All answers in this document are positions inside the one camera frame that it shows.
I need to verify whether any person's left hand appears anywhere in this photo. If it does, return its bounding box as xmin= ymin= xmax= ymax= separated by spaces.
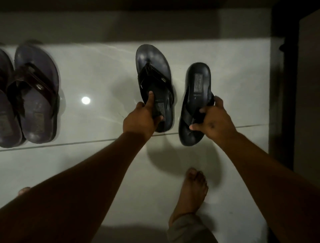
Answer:
xmin=122 ymin=90 xmax=164 ymax=141

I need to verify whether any person's right hand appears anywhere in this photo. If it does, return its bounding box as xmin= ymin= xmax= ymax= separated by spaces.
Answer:
xmin=189 ymin=96 xmax=238 ymax=145

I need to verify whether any black sandal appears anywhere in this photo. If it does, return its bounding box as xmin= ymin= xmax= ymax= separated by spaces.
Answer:
xmin=178 ymin=62 xmax=215 ymax=147
xmin=135 ymin=44 xmax=175 ymax=133

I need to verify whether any brown sandal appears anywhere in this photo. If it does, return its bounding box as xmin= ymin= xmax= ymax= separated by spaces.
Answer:
xmin=6 ymin=44 xmax=60 ymax=145
xmin=0 ymin=49 xmax=23 ymax=149

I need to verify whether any person's right forearm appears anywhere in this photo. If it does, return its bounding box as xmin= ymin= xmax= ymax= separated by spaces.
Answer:
xmin=217 ymin=131 xmax=320 ymax=243

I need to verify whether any person's left forearm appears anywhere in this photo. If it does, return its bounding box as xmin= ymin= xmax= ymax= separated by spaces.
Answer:
xmin=0 ymin=130 xmax=153 ymax=243

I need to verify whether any white tiled floor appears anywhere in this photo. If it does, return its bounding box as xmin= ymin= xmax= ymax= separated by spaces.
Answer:
xmin=0 ymin=37 xmax=284 ymax=243

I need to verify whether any person's right foot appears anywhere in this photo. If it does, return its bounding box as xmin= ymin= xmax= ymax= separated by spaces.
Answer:
xmin=168 ymin=168 xmax=209 ymax=227

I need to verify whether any person's foot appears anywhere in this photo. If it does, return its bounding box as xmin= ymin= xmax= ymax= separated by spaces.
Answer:
xmin=168 ymin=168 xmax=209 ymax=227
xmin=17 ymin=186 xmax=32 ymax=197

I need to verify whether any person's right trouser leg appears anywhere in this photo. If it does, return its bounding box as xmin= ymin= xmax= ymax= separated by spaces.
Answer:
xmin=166 ymin=213 xmax=219 ymax=243

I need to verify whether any person's left foot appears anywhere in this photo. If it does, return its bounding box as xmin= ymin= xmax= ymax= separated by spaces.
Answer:
xmin=17 ymin=186 xmax=32 ymax=197

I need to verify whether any dark door frame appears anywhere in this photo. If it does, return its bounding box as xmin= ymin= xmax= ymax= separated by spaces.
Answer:
xmin=269 ymin=7 xmax=300 ymax=171

